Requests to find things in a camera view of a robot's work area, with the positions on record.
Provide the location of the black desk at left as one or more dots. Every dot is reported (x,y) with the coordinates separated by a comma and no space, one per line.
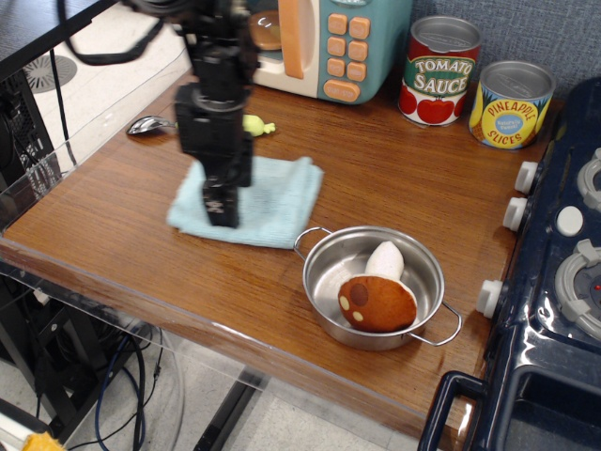
(29,29)

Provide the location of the plush mushroom toy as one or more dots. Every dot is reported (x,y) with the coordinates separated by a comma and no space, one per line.
(376,301)

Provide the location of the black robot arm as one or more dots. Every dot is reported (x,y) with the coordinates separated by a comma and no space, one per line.
(224,56)

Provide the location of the light blue towel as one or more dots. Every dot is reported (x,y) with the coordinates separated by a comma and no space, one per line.
(273,211)

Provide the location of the dark blue toy stove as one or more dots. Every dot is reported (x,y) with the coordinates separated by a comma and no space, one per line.
(541,386)

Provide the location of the clear acrylic table guard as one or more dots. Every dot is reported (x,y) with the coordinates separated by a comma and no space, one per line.
(97,229)

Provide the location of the pineapple slices can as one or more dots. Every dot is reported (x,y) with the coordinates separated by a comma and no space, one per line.
(511,103)

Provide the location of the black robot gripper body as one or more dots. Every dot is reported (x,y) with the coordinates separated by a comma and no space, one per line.
(211,132)

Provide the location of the small steel pot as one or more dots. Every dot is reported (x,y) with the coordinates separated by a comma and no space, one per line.
(340,255)

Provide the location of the tomato sauce can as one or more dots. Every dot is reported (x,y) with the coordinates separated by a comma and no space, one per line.
(441,59)

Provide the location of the spoon with green handle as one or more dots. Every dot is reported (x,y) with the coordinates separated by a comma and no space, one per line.
(252,124)

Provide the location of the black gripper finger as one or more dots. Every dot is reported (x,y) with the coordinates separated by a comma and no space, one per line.
(221,202)
(246,161)

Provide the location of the toy microwave oven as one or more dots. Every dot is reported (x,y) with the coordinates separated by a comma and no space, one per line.
(340,51)

